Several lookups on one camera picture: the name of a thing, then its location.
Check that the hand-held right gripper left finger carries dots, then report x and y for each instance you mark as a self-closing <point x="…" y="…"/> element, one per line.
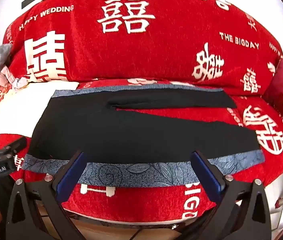
<point x="71" y="177"/>

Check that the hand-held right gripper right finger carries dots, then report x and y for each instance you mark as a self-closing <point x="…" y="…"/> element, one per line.
<point x="207" y="178"/>

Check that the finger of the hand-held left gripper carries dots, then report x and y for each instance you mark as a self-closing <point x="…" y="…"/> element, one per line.
<point x="15" y="146"/>

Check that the black pants with blue trim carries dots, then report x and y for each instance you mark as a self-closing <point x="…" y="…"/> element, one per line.
<point x="136" y="130"/>

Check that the grey cloth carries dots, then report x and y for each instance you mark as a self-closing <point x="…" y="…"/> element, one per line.
<point x="1" y="56"/>

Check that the red patterned quilt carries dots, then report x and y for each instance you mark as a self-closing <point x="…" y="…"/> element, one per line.
<point x="156" y="42"/>

